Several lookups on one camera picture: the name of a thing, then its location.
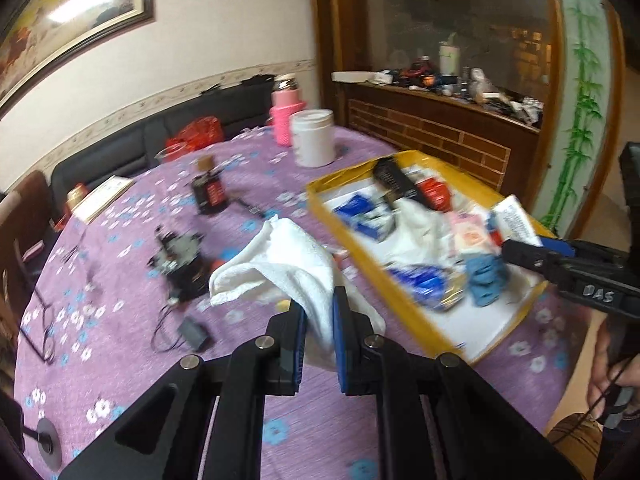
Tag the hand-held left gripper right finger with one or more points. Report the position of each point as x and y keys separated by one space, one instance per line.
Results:
x=342 y=340

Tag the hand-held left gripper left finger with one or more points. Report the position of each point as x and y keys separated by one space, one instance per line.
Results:
x=299 y=345

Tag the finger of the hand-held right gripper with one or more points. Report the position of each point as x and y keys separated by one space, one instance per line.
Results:
x=557 y=245
x=530 y=259

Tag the blue terry cloth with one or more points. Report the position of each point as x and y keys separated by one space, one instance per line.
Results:
x=485 y=280

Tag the yellow cardboard box tray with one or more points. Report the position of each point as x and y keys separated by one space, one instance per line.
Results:
x=500 y=322

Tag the white terry towel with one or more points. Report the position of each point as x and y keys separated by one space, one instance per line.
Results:
x=295 y=265

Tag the blue white plastic bag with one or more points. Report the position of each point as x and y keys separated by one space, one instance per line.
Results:
x=425 y=282

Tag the person's right hand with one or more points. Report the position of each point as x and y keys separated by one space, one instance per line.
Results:
x=597 y=375

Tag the pink tissue pack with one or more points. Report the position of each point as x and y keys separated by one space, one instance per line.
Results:
x=467 y=234

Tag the red plastic bag ball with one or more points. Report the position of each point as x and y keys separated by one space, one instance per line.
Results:
x=434 y=192

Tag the blue white tissue pack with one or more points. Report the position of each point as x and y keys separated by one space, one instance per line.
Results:
x=362 y=215

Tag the bamboo painted glass panel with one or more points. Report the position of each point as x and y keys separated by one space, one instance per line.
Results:
x=585 y=110

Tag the black electric motor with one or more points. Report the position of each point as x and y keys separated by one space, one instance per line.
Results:
x=180 y=265

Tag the black marker pen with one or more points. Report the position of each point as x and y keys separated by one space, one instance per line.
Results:
x=247 y=206

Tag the black rectangular pack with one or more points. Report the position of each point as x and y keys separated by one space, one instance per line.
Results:
x=395 y=177

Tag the brown wooden cabinet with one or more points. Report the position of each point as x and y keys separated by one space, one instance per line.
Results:
x=425 y=125

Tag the black bottle with wooden cap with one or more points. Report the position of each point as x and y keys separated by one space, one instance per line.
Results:
x=210 y=192

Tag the white plastic jar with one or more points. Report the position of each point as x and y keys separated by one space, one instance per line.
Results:
x=312 y=140

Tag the white jug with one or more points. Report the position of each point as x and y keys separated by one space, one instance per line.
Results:
x=450 y=57

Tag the pink knit-sleeved bottle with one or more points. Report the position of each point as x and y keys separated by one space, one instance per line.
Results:
x=285 y=115

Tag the clear plastic cup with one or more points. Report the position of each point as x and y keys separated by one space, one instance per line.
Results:
x=170 y=152

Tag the red plastic bag on sofa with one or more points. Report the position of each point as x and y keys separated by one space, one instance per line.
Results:
x=197 y=132

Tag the cream paper booklet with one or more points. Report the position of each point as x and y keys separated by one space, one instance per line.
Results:
x=102 y=199

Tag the dark-framed eyeglasses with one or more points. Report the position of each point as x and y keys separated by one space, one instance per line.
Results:
x=47 y=347

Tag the white flat box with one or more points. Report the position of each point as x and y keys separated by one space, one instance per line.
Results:
x=352 y=76

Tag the black leather sofa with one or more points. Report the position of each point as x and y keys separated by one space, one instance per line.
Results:
x=125 y=150

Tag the grey round disc stand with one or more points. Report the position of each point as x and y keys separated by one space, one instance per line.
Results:
x=50 y=442

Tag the red gold tin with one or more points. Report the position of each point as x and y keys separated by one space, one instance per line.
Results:
x=75 y=195

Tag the brown chair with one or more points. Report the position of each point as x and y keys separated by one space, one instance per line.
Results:
x=30 y=200

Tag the framed wall picture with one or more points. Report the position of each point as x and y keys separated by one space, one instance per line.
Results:
x=75 y=5

